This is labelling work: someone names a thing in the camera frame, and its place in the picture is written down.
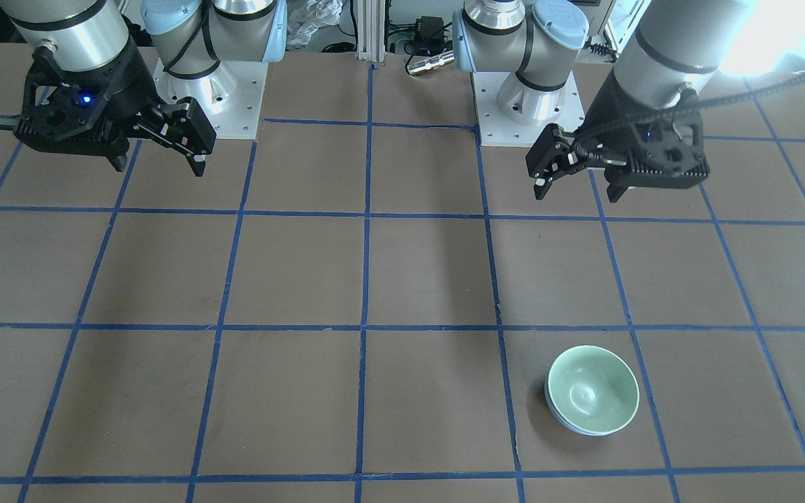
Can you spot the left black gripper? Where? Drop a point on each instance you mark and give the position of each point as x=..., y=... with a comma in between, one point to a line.
x=611, y=115

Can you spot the black power adapter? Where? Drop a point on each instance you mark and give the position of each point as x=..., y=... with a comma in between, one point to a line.
x=429, y=32

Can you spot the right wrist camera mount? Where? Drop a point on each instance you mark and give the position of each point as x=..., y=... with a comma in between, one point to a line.
x=66, y=116

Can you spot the aluminium frame post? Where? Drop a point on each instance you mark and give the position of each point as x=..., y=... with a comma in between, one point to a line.
x=370, y=30

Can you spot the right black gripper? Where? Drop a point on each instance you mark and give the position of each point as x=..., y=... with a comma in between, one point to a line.
x=131, y=89

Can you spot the blue bowl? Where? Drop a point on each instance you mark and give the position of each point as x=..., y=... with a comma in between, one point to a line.
x=559, y=417

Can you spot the metallic cylinder tool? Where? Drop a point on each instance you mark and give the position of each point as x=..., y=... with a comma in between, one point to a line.
x=431, y=63

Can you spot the green bowl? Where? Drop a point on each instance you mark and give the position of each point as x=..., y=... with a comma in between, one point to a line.
x=594, y=389

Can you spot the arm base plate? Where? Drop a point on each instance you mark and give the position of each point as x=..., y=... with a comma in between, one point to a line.
x=231, y=95
x=507, y=119

